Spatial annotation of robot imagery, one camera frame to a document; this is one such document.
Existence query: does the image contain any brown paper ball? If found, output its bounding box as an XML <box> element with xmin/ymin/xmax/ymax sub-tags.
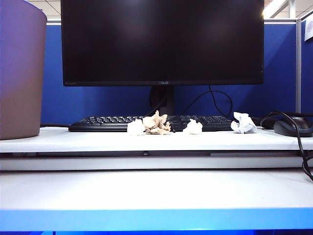
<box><xmin>142</xmin><ymin>110</ymin><xmax>172</xmax><ymax>135</ymax></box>

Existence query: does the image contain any small white tissue ball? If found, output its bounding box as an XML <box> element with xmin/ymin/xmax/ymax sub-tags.
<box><xmin>182</xmin><ymin>118</ymin><xmax>203</xmax><ymax>135</ymax></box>
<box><xmin>127</xmin><ymin>119</ymin><xmax>146</xmax><ymax>136</ymax></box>

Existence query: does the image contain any large printed white paper ball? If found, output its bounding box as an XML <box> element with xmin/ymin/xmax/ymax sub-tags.
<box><xmin>230</xmin><ymin>112</ymin><xmax>258</xmax><ymax>134</ymax></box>

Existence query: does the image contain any black monitor stand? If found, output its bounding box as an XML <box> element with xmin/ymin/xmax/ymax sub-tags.
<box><xmin>149</xmin><ymin>85</ymin><xmax>176</xmax><ymax>116</ymax></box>

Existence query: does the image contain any black Logitech keyboard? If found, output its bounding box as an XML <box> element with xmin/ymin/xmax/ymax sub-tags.
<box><xmin>68</xmin><ymin>115</ymin><xmax>242</xmax><ymax>133</ymax></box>

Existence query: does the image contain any black Asus monitor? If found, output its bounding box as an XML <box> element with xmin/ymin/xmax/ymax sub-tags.
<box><xmin>60</xmin><ymin>0</ymin><xmax>265</xmax><ymax>87</ymax></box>

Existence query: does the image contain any black and grey Logitech mouse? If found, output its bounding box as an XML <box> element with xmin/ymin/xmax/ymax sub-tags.
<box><xmin>273</xmin><ymin>117</ymin><xmax>313</xmax><ymax>138</ymax></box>

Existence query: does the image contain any ceiling light panel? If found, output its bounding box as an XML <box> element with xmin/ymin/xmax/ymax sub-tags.
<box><xmin>263</xmin><ymin>0</ymin><xmax>289</xmax><ymax>18</ymax></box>

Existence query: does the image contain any white paper note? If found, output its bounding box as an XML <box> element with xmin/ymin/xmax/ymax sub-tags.
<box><xmin>304</xmin><ymin>19</ymin><xmax>313</xmax><ymax>42</ymax></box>

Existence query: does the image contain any black monitor power cable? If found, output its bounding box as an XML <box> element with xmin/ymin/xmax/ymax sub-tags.
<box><xmin>146</xmin><ymin>92</ymin><xmax>170</xmax><ymax>116</ymax></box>

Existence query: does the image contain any looped black monitor cable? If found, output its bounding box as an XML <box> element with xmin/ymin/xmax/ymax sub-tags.
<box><xmin>187</xmin><ymin>85</ymin><xmax>233</xmax><ymax>118</ymax></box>

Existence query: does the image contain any thin black keyboard cable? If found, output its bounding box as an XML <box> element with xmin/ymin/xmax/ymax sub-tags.
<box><xmin>40</xmin><ymin>123</ymin><xmax>71</xmax><ymax>128</ymax></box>

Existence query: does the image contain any grey partition post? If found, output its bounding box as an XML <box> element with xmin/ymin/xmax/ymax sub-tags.
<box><xmin>295</xmin><ymin>18</ymin><xmax>302</xmax><ymax>114</ymax></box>

